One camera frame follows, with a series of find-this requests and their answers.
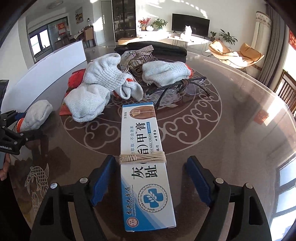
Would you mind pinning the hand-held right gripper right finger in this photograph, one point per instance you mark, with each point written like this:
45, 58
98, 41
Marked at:
198, 183

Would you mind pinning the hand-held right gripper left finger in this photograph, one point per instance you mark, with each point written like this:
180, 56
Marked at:
103, 180

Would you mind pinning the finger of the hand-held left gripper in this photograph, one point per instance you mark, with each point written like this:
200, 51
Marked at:
27, 135
20, 115

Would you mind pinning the red envelope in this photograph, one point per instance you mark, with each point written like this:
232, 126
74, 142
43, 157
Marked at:
64, 110

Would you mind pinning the white container box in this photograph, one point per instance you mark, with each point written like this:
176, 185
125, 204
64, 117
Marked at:
46, 76

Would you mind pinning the white blue ointment box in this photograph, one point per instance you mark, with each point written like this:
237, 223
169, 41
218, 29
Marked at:
143, 139

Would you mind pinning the black-framed eyeglasses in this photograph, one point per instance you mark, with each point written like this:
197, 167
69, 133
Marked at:
183, 84

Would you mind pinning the rhinestone bow hair clip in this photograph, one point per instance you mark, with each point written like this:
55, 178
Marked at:
138, 52

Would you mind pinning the person's left hand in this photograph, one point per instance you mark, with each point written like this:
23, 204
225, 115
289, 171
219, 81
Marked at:
3, 170

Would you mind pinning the red door poster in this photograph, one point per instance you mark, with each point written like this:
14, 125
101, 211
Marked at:
61, 28

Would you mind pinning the tan dining chair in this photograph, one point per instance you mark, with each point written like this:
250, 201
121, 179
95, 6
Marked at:
89, 34

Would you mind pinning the wooden dining chair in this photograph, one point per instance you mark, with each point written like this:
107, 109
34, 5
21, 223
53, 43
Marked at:
288, 88

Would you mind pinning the cardboard box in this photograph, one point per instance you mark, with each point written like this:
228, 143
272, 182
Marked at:
128, 40

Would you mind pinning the black cloth bag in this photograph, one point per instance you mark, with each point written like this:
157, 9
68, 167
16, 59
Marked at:
166, 52

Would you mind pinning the orange lounge chair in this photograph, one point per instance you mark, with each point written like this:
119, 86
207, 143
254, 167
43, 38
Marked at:
249, 54

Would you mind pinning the dark glass display cabinet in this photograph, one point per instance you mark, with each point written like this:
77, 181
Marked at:
123, 20

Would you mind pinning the white coffee table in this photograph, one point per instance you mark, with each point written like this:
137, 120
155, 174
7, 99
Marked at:
196, 41

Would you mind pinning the large leafy potted plant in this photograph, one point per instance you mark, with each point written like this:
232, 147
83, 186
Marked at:
227, 37

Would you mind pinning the small potted plant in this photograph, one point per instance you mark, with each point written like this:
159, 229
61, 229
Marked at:
212, 34

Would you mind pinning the white cat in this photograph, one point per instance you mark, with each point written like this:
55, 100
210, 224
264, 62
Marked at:
186, 33

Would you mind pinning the red flower vase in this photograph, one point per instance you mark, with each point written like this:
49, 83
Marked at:
143, 23

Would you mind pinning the grey curtain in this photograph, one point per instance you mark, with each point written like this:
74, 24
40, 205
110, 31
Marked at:
275, 46

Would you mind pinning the black television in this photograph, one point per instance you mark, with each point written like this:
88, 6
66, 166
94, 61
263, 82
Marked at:
189, 23

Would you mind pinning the green potted plant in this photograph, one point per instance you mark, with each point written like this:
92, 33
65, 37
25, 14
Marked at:
159, 23

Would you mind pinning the covered standing air conditioner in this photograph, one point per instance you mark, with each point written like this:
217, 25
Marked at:
261, 30

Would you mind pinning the framed wall painting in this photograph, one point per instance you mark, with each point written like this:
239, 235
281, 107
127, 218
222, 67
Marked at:
79, 15

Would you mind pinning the red wall decoration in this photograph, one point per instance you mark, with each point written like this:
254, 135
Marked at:
292, 39

